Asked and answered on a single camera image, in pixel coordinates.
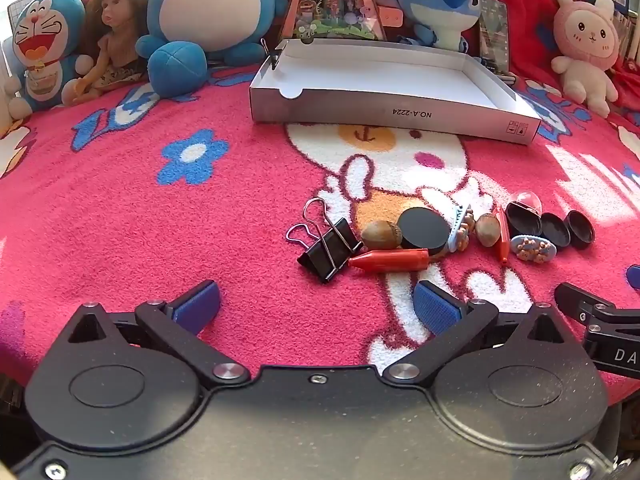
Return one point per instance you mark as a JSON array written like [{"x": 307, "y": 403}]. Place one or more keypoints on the clear plastic dome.
[{"x": 530, "y": 201}]

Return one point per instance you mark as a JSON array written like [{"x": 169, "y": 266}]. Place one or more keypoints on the triangular toy package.
[{"x": 332, "y": 10}]

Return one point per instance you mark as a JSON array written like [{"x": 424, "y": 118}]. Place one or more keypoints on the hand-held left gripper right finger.
[{"x": 435, "y": 307}]

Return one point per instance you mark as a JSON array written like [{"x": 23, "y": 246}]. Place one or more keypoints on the pink bunny plush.
[{"x": 585, "y": 35}]

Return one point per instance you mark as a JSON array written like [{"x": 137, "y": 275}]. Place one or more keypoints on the red printed blanket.
[{"x": 125, "y": 210}]

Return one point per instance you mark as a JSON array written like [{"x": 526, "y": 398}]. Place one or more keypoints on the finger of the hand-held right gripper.
[
  {"x": 634, "y": 278},
  {"x": 575, "y": 302}
]

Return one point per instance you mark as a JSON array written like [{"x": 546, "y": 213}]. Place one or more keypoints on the small black binder clip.
[{"x": 274, "y": 57}]

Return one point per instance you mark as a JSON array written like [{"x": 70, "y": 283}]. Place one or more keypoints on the black round cap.
[
  {"x": 555, "y": 231},
  {"x": 522, "y": 222},
  {"x": 581, "y": 228}
]

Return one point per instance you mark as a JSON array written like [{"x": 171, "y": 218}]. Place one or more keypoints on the brown nut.
[
  {"x": 487, "y": 230},
  {"x": 381, "y": 235}
]

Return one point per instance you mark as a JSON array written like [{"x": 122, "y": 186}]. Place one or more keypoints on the large black binder clip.
[{"x": 332, "y": 252}]

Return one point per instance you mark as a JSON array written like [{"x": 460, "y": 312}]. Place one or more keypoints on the dark rectangular box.
[{"x": 494, "y": 35}]

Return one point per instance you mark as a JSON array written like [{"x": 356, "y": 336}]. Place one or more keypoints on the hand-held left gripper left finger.
[{"x": 197, "y": 305}]

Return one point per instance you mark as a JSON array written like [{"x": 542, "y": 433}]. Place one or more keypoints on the blue cat plush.
[{"x": 45, "y": 35}]

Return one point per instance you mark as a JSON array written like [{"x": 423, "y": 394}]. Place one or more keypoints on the large black round lid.
[{"x": 422, "y": 227}]

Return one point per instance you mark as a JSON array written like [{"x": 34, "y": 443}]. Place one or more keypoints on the blue round mouse plush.
[{"x": 215, "y": 5}]

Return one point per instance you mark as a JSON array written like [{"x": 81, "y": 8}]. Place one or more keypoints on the blue oval charm with bears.
[{"x": 535, "y": 248}]

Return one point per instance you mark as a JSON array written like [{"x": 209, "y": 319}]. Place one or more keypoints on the pink plastic piece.
[{"x": 391, "y": 16}]

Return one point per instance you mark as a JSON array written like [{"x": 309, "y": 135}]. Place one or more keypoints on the row of books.
[{"x": 627, "y": 25}]

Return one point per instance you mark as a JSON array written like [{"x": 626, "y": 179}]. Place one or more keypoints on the white cardboard box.
[{"x": 380, "y": 105}]

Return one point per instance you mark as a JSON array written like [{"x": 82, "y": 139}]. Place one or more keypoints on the brown-haired doll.
[{"x": 112, "y": 15}]

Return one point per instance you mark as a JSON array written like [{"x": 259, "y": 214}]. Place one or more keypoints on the red plastic cone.
[
  {"x": 390, "y": 261},
  {"x": 502, "y": 240}
]

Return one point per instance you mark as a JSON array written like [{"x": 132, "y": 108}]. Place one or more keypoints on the blue hair clip with bears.
[{"x": 457, "y": 230}]

